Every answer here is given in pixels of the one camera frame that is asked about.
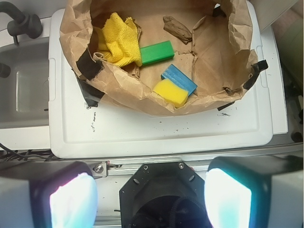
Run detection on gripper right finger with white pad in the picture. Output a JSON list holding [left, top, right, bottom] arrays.
[[204, 155, 304, 228]]

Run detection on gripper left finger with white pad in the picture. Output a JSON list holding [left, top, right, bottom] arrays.
[[0, 161, 98, 228]]

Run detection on brown wood chip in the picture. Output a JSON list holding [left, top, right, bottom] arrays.
[[163, 16, 192, 44]]

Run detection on grey sink basin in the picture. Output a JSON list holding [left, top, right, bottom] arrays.
[[0, 39, 49, 129]]

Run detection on yellow sponge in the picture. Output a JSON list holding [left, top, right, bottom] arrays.
[[153, 79, 188, 108]]

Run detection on blue block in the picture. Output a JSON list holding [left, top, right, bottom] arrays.
[[161, 64, 198, 95]]

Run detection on black faucet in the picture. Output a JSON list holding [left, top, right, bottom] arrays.
[[0, 1, 43, 46]]

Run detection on brown paper bag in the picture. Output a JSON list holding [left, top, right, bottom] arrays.
[[59, 0, 260, 116]]

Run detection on yellow cloth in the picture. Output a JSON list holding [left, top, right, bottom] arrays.
[[94, 12, 143, 67]]

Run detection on green block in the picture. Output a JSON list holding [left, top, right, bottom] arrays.
[[140, 41, 174, 66]]

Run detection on aluminium frame rail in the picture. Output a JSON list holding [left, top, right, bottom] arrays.
[[85, 142, 304, 179]]

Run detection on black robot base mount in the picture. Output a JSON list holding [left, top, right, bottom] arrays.
[[119, 162, 212, 228]]

